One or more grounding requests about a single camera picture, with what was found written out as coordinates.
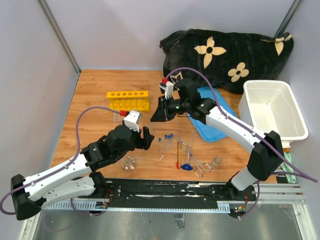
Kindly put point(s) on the red spatula spoon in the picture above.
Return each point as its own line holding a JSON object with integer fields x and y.
{"x": 178, "y": 163}

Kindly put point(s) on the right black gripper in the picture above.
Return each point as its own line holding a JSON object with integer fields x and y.
{"x": 162, "y": 113}

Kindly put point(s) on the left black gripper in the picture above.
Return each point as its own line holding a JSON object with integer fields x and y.
{"x": 146, "y": 135}

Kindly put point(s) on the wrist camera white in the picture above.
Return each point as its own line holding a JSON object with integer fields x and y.
{"x": 131, "y": 119}
{"x": 167, "y": 87}

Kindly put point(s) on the clear plastic dropper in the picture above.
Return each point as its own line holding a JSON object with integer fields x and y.
{"x": 195, "y": 135}

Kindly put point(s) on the yellow test tube rack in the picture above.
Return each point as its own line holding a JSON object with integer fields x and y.
{"x": 137, "y": 100}

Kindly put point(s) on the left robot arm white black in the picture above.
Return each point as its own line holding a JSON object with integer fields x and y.
{"x": 78, "y": 176}

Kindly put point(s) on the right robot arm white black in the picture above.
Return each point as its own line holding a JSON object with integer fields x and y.
{"x": 265, "y": 149}

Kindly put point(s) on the blue plastic tray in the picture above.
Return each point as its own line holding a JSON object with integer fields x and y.
{"x": 209, "y": 128}

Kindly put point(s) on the glass flask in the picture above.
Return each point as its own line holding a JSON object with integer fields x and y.
{"x": 129, "y": 163}

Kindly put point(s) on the blue capped tube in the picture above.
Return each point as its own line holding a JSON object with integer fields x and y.
{"x": 159, "y": 145}
{"x": 171, "y": 141}
{"x": 166, "y": 142}

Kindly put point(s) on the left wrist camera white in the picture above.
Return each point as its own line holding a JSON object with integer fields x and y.
{"x": 131, "y": 119}

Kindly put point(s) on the black floral blanket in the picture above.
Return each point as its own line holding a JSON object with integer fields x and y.
{"x": 224, "y": 59}

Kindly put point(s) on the clear plastic tube rack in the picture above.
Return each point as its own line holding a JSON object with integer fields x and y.
{"x": 117, "y": 118}

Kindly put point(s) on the white plastic bin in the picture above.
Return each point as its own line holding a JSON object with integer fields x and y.
{"x": 270, "y": 105}

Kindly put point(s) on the small glass bottle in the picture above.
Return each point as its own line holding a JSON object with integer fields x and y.
{"x": 216, "y": 162}

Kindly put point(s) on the metal crucible tongs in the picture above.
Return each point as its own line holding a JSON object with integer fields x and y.
{"x": 198, "y": 168}

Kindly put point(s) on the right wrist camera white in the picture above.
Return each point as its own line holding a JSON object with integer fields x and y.
{"x": 167, "y": 87}

